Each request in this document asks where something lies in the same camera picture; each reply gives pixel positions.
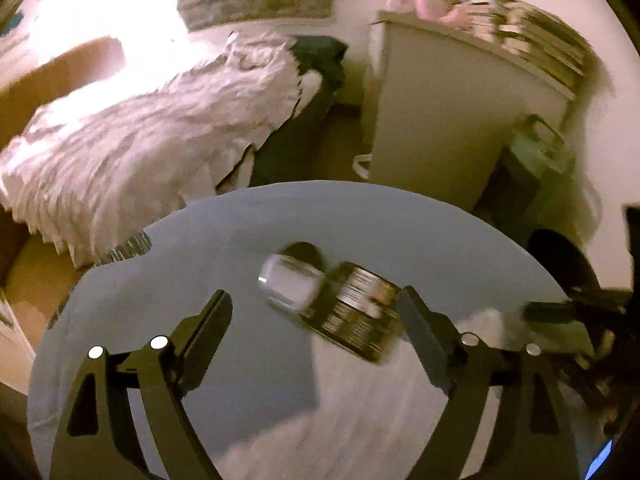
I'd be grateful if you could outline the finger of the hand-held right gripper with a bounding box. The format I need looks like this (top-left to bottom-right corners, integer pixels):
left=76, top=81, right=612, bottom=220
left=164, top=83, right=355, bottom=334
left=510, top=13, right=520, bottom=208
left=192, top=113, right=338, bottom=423
left=522, top=300, right=582, bottom=324

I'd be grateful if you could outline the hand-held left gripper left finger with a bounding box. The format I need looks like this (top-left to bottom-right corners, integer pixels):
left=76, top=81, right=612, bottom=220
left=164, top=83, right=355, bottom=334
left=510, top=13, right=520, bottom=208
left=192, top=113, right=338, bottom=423
left=50, top=289, right=235, bottom=480

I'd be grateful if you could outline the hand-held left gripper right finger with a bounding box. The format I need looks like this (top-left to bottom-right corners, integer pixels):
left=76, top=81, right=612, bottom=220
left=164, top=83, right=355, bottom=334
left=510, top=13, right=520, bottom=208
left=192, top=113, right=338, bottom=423
left=397, top=285, right=591, bottom=480

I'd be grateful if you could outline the dark labelled can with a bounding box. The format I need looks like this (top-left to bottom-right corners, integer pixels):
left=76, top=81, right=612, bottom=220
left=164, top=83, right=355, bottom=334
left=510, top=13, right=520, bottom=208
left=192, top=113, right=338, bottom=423
left=300, top=261, right=407, bottom=364

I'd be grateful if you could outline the clear jar with black lid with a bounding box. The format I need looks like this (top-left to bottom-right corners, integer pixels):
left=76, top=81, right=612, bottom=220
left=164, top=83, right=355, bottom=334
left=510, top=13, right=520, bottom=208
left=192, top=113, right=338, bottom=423
left=257, top=241, right=331, bottom=317

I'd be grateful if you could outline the black white striped fabric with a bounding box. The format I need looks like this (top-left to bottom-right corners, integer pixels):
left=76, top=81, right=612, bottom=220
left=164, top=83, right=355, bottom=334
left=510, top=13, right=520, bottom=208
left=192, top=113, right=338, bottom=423
left=92, top=232, right=153, bottom=266

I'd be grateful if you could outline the white plastic bag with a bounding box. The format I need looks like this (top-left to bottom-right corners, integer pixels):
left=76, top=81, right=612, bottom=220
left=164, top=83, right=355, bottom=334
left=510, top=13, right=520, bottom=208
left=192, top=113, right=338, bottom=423
left=351, top=152, right=374, bottom=182

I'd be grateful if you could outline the bed with white ruffled duvet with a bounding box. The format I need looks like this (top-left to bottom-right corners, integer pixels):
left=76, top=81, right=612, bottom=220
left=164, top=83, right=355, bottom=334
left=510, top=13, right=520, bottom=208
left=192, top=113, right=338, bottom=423
left=0, top=30, right=321, bottom=268

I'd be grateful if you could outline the dark bed base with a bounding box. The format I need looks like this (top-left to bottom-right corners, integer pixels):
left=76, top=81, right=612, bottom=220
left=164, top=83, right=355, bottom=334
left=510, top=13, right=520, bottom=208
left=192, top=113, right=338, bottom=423
left=247, top=85, right=343, bottom=188

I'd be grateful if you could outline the white cabinet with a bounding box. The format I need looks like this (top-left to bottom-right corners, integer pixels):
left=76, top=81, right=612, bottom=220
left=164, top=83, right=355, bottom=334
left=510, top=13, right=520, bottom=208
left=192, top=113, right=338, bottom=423
left=360, top=10, right=576, bottom=211

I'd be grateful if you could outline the stack of books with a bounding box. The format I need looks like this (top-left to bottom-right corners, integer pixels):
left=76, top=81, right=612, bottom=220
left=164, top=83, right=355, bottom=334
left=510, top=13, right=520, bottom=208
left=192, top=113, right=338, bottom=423
left=465, top=0, right=598, bottom=93

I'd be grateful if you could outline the dark green cloth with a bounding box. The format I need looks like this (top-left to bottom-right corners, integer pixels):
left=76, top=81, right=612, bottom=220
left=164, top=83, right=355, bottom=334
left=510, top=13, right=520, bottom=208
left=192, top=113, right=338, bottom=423
left=290, top=35, right=348, bottom=106

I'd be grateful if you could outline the brown cardboard box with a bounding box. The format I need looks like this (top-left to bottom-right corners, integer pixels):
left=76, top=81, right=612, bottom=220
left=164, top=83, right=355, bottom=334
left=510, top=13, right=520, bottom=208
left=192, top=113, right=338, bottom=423
left=0, top=35, right=126, bottom=136

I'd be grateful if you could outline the bright pink plush toy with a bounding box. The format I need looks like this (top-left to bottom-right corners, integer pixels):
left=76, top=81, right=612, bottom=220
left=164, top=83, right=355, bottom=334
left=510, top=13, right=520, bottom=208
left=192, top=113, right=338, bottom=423
left=415, top=0, right=473, bottom=30

